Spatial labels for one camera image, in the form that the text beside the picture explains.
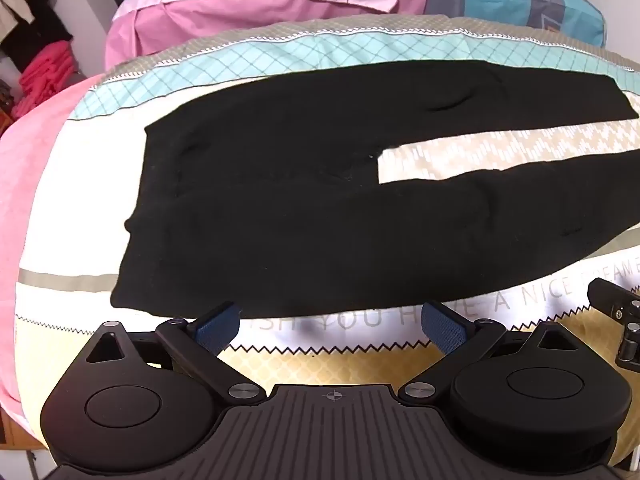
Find stack of red folded cloths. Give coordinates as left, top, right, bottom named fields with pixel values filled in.
left=11, top=39, right=77, bottom=120

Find pink floral folded quilt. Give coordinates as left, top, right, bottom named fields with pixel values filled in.
left=104, top=0, right=426, bottom=70

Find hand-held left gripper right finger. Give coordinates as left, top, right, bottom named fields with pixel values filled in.
left=397, top=301, right=576, bottom=406

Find black pants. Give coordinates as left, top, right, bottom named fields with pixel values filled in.
left=110, top=60, right=640, bottom=318

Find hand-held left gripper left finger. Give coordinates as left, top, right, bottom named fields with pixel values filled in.
left=86, top=301, right=268, bottom=406

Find pink fleece blanket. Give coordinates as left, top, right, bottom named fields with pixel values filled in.
left=0, top=72, right=107, bottom=428

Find patterned bedsheet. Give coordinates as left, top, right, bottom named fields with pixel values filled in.
left=14, top=14, right=640, bottom=466

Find dark hanging clothes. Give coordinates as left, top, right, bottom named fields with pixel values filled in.
left=0, top=0, right=74, bottom=72

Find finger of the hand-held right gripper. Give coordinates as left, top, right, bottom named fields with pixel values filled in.
left=587, top=277, right=640, bottom=369

